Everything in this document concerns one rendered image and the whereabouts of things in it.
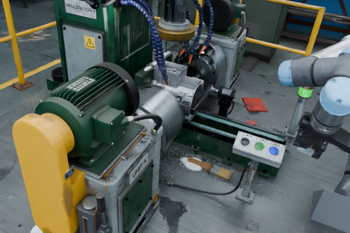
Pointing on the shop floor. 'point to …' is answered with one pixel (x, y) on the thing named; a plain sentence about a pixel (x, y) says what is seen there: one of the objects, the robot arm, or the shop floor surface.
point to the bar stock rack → (315, 10)
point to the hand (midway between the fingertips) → (313, 153)
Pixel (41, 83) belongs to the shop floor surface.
